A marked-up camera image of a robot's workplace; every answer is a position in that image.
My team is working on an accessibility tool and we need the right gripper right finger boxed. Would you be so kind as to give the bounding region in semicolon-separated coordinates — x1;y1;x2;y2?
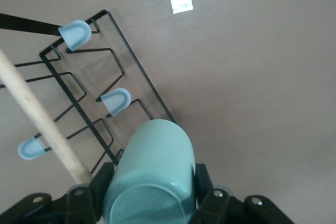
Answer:
191;163;295;224

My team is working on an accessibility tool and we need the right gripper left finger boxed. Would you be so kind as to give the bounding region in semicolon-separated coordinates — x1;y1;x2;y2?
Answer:
0;162;116;224

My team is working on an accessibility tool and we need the mint green plastic cup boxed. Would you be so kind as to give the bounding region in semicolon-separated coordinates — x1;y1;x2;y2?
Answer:
102;119;197;224

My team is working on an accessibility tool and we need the black wire cup holder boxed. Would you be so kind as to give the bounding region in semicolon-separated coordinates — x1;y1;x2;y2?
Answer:
0;9;177;185

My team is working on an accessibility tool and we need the small square tape mark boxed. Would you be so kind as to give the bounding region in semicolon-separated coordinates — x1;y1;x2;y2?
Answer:
170;0;194;15

